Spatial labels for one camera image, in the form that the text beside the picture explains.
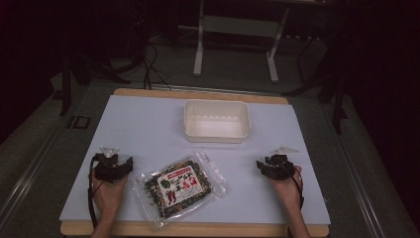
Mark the person's right hand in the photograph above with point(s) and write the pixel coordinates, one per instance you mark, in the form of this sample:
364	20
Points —
288	190

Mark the white plastic container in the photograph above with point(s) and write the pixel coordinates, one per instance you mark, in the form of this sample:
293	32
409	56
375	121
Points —
216	122

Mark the person's left hand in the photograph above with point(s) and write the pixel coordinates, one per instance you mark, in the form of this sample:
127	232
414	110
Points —
109	195

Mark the white metal table frame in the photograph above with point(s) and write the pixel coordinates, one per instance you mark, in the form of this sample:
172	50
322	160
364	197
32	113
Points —
237	26

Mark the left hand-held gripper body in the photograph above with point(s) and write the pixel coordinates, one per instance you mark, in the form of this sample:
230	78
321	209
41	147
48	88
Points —
109	167

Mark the white table mat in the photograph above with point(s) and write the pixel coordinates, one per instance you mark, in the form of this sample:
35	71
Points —
148	132

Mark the clear packet of dried vegetables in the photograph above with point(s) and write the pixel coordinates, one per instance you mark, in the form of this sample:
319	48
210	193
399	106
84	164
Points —
181	188

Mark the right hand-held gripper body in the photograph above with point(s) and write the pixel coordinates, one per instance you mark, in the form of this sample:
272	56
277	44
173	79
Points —
279	167

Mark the metal floor strip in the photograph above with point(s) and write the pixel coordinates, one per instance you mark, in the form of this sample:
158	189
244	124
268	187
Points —
214	90

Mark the metal floor rail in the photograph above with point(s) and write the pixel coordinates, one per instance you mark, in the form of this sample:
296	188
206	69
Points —
29	172
356	178

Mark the black metal stand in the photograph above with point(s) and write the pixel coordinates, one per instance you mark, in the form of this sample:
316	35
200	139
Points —
336	99
66	89

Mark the wooden table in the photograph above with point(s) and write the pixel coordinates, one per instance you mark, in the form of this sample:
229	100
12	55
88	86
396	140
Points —
198	229

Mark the black floor bracket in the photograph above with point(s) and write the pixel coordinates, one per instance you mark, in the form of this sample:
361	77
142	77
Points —
79	122

